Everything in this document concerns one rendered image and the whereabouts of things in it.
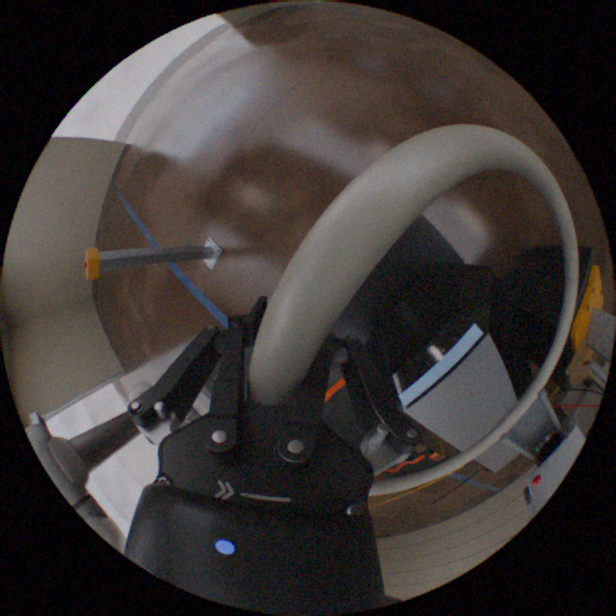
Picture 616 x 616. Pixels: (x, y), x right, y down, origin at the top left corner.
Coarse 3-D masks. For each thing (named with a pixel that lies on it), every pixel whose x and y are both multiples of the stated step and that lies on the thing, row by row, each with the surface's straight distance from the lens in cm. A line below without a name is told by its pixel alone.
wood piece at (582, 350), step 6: (582, 342) 128; (582, 348) 126; (576, 354) 125; (582, 354) 126; (576, 360) 124; (582, 360) 131; (570, 366) 123; (576, 366) 124; (570, 372) 122; (576, 372) 129; (570, 378) 123; (570, 384) 130
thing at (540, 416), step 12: (540, 396) 46; (528, 408) 53; (540, 408) 59; (552, 408) 55; (528, 420) 58; (540, 420) 64; (552, 420) 69; (516, 432) 58; (528, 432) 64; (540, 432) 72; (564, 432) 93; (516, 444) 53; (528, 444) 71; (528, 456) 68
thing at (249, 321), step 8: (264, 296) 21; (256, 304) 19; (264, 304) 20; (256, 312) 17; (264, 312) 21; (248, 320) 16; (256, 320) 17; (248, 328) 16; (256, 328) 17; (248, 336) 16; (256, 336) 17; (248, 344) 16; (248, 352) 17
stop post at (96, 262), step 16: (208, 240) 177; (96, 256) 121; (112, 256) 125; (128, 256) 127; (144, 256) 133; (160, 256) 139; (176, 256) 148; (192, 256) 158; (208, 256) 171; (96, 272) 123
